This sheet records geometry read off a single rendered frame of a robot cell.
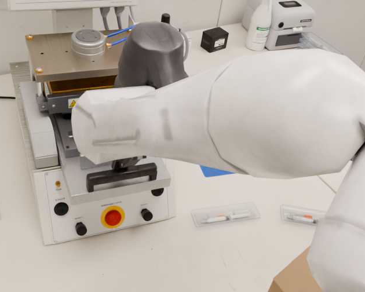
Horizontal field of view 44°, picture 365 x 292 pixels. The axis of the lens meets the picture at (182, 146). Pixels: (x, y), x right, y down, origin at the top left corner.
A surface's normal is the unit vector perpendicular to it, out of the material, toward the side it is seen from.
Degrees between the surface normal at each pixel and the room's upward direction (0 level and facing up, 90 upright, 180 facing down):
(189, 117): 81
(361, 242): 48
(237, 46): 0
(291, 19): 86
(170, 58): 69
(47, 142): 40
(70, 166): 0
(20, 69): 0
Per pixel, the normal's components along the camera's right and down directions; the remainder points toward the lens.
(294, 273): -0.45, -0.40
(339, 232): -0.85, -0.48
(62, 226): 0.38, 0.27
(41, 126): 0.13, -0.74
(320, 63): -0.04, -0.52
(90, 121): -0.75, 0.17
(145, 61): -0.47, 0.58
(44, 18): 0.51, 0.61
